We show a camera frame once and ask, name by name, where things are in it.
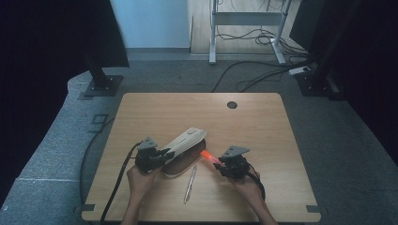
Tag beige pencil case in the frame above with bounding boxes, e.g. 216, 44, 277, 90
161, 127, 208, 179

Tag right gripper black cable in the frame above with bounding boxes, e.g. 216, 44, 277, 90
247, 170, 267, 202

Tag black curtain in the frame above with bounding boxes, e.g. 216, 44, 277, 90
289, 0, 398, 163
0, 0, 130, 201

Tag thin black floor cable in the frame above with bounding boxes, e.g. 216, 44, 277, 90
77, 116, 116, 207

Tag person's right hand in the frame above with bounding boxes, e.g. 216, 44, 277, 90
230, 175, 265, 204

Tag white desk frame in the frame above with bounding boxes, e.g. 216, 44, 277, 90
208, 0, 294, 66

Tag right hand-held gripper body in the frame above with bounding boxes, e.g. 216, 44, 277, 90
221, 145, 252, 181

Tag tangle of black cables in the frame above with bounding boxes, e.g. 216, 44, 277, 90
215, 0, 311, 58

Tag black stand with base plate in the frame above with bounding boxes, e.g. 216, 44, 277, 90
83, 57, 124, 98
295, 0, 360, 98

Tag white power strip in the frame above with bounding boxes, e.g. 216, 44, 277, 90
287, 66, 312, 77

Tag silver pen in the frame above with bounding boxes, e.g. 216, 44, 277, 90
183, 164, 198, 205

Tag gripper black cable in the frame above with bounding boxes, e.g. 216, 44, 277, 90
247, 170, 267, 202
99, 141, 143, 225

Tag black floor cables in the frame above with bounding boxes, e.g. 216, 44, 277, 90
211, 56, 315, 94

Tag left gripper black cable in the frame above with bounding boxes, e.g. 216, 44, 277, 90
99, 141, 143, 225

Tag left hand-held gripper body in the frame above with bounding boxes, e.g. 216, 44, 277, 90
134, 136, 164, 174

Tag person's left hand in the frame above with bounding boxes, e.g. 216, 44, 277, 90
126, 164, 161, 202

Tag orange highlighter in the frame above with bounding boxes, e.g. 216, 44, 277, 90
200, 149, 224, 167

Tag black tape strip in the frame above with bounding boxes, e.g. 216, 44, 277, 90
74, 203, 96, 215
305, 204, 322, 215

